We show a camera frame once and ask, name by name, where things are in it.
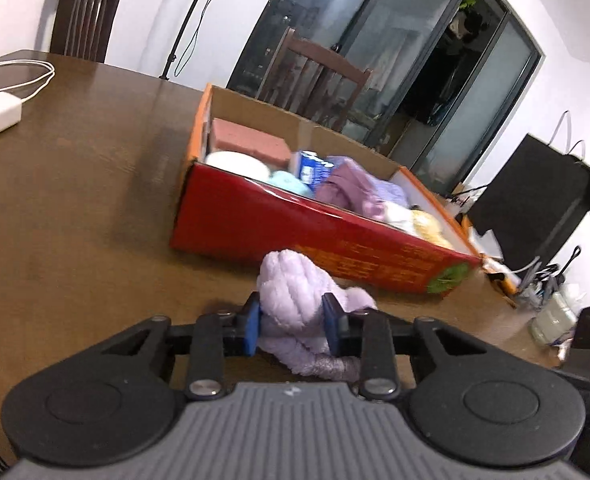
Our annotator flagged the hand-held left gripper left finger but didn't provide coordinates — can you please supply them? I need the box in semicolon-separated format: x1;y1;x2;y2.
100;290;262;401

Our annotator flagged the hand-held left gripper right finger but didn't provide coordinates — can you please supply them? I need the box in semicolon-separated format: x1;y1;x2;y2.
321;292;481;401

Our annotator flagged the fluffy lavender headband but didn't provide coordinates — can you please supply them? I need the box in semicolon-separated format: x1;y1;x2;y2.
256;250;378;381

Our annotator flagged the red cardboard box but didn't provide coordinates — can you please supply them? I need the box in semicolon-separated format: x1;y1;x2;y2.
169;82;483;297

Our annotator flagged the yellow plush toy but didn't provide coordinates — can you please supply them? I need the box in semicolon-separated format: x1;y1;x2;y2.
385;202;453;250

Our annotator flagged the light blue plush toy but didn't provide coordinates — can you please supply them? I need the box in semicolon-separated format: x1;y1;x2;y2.
267;170;316;198

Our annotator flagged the blue white small carton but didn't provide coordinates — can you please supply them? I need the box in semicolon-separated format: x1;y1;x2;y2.
295;149;335;188

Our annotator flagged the white round puff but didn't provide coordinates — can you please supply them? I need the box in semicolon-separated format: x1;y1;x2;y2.
205;151;271;182

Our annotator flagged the pink layered sponge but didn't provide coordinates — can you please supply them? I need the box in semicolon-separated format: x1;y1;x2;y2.
208;117;292;166

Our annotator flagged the orange and white wrapper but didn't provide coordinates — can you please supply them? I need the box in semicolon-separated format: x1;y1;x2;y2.
480;255;521;308

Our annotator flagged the white tissue pack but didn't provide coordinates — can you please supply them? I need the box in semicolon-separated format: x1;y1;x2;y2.
530;290;578;347

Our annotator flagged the black monitor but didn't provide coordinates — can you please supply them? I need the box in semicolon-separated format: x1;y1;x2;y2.
468;133;590;273

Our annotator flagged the dark wooden slat-back chair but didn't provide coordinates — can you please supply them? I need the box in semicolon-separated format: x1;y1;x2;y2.
260;27;374;133
49;0;128;63

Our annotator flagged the dark framed sliding glass door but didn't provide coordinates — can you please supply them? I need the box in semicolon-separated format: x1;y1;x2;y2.
225;0;546;198

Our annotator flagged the black studio light on stand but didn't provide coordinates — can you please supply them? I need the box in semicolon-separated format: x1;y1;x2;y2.
159;0;238;80

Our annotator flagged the white looped charging cable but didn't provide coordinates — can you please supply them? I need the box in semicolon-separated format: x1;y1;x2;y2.
518;257;543;291

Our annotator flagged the white adapter cable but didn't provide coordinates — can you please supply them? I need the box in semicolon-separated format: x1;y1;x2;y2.
0;60;56;106

